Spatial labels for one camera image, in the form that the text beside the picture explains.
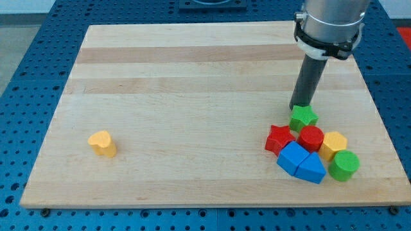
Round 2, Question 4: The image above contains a green star block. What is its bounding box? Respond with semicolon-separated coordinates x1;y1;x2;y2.
289;105;319;132

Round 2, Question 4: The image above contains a blue cube block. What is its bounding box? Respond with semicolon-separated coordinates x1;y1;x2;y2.
277;141;310;176

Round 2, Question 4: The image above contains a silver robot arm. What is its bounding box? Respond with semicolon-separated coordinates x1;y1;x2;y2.
302;0;370;43

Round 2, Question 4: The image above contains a yellow hexagon block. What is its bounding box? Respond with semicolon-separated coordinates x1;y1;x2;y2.
318;132;347;162

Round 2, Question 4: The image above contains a yellow heart block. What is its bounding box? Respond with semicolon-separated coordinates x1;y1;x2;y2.
87;130;117;158

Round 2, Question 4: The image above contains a red cylinder block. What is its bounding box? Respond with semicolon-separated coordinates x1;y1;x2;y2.
297;125;324;153

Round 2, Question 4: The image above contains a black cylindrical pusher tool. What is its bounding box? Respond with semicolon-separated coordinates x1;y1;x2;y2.
289;55;327;110

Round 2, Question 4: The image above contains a green cylinder block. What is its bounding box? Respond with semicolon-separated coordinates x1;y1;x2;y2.
328;150;360;182

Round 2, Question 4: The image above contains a red star block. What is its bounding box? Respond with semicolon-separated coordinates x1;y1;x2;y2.
265;125;295;157

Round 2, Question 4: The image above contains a wooden board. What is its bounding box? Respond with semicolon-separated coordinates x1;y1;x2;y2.
20;21;410;209

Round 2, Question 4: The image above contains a blue triangle block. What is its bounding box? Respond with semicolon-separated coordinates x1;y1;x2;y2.
294;152;326;184

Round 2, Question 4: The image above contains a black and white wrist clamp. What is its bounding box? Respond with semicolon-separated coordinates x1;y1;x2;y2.
293;11;364;60

